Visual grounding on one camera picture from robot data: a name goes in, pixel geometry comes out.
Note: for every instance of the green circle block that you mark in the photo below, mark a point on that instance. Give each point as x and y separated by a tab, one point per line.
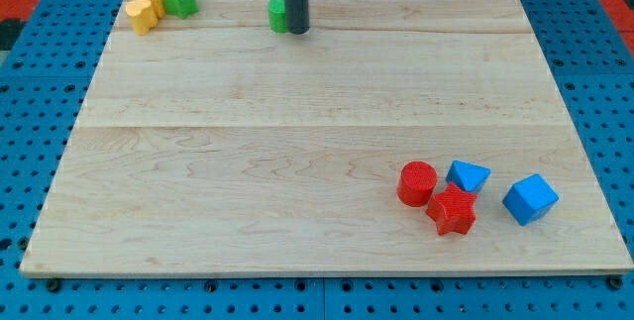
277	16

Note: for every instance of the blue cube block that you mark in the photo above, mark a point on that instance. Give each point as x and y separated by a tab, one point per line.
530	199

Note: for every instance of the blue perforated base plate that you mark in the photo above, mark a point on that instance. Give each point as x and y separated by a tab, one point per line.
43	83

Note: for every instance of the light wooden board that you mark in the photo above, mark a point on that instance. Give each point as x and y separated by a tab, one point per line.
213	147

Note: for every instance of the red cylinder block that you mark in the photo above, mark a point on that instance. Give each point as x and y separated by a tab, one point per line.
416	183

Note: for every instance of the green star block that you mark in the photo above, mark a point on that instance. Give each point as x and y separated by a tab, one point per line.
181	8

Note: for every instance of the red star block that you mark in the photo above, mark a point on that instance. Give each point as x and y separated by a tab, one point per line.
452	210

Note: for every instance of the blue triangle block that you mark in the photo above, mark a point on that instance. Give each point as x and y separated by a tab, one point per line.
469	177

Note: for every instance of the yellow heart block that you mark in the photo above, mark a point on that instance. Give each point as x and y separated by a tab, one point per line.
142	16

